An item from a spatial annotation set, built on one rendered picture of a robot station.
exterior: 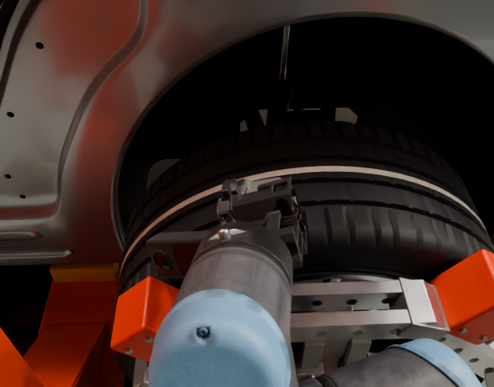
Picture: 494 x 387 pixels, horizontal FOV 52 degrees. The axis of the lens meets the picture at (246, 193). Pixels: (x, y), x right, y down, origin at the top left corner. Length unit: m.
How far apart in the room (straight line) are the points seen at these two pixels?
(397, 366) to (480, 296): 0.23
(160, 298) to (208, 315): 0.32
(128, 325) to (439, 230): 0.41
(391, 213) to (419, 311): 0.13
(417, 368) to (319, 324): 0.19
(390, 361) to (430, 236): 0.26
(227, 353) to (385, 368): 0.17
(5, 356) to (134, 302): 0.15
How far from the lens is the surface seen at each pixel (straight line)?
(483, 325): 0.69
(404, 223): 0.67
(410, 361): 0.46
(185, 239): 0.52
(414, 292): 0.67
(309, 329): 0.62
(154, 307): 0.63
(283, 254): 0.43
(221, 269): 0.37
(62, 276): 1.21
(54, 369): 1.01
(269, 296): 0.36
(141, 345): 0.65
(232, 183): 0.56
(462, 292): 0.68
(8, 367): 0.66
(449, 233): 0.72
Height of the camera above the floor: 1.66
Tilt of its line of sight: 47 degrees down
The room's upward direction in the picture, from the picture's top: straight up
